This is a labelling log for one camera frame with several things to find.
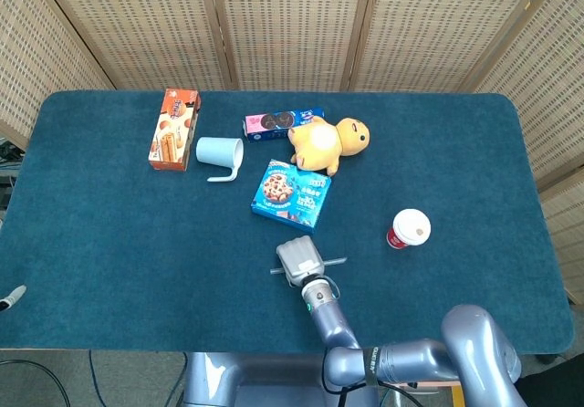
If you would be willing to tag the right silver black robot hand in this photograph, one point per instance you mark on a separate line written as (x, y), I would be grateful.
(301, 258)

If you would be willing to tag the transparent plastic straw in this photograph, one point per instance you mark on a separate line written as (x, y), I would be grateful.
(335, 259)

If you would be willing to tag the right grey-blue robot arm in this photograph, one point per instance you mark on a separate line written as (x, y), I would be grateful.
(470, 347)

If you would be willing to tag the red paper cup white lid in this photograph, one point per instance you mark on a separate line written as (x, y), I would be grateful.
(411, 226)

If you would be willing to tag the blue chocolate chip cookie box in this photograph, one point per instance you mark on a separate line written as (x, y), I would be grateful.
(292, 197)

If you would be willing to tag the yellow plush toy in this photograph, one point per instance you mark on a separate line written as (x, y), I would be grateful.
(319, 147)

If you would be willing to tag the grey-blue robot torso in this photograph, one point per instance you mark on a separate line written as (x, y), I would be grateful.
(264, 379)

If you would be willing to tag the blue pink sandwich cookie box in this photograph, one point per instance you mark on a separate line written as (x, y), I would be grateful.
(274, 126)

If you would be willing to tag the light blue plastic mug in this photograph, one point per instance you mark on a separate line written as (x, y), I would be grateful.
(216, 150)

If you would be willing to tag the blue felt table cover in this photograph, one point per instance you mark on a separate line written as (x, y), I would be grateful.
(137, 243)

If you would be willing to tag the pink tray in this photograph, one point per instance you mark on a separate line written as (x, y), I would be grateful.
(429, 385)

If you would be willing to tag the orange biscuit stick box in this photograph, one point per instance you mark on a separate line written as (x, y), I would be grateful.
(172, 131)

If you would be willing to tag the woven bamboo folding screen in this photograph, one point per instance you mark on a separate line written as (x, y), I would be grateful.
(292, 24)

